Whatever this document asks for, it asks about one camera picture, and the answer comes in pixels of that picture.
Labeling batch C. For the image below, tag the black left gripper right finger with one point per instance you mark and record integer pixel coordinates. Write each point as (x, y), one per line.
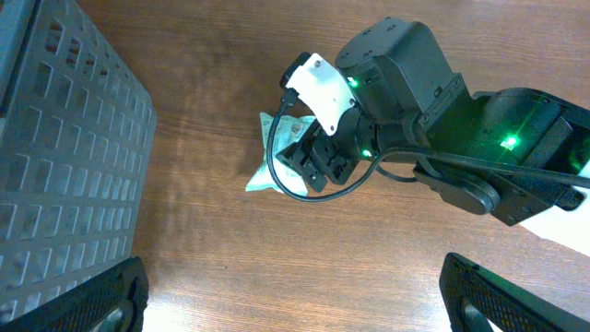
(477, 299)

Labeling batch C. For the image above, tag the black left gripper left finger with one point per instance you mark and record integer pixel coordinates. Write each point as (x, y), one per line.
(114, 300)

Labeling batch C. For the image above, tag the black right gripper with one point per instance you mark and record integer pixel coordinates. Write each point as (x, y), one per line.
(321, 159)

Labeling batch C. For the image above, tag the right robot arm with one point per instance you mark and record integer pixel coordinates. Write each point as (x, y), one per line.
(519, 155)

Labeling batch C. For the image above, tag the dark plastic basket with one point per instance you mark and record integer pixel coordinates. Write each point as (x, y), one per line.
(76, 133)

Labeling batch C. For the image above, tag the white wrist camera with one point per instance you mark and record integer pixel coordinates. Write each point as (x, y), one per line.
(321, 88)

